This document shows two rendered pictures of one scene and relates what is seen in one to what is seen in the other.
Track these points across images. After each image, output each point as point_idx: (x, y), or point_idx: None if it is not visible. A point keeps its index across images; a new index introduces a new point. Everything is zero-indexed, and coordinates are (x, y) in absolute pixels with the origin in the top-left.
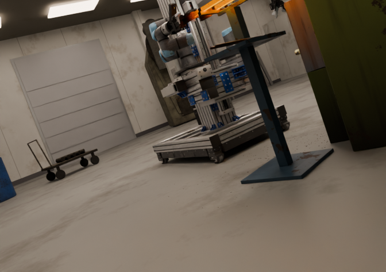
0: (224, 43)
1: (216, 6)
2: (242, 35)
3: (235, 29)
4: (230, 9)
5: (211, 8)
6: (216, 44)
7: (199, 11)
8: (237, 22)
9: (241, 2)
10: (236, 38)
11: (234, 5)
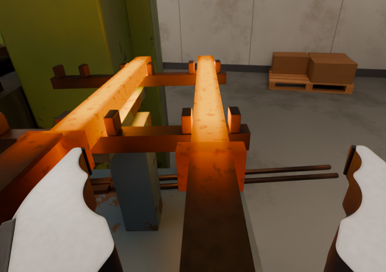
0: (301, 166)
1: (107, 110)
2: (159, 190)
3: (154, 179)
4: (147, 121)
5: (90, 125)
6: (326, 165)
7: (239, 126)
8: (155, 158)
9: (143, 98)
10: (156, 205)
11: (136, 108)
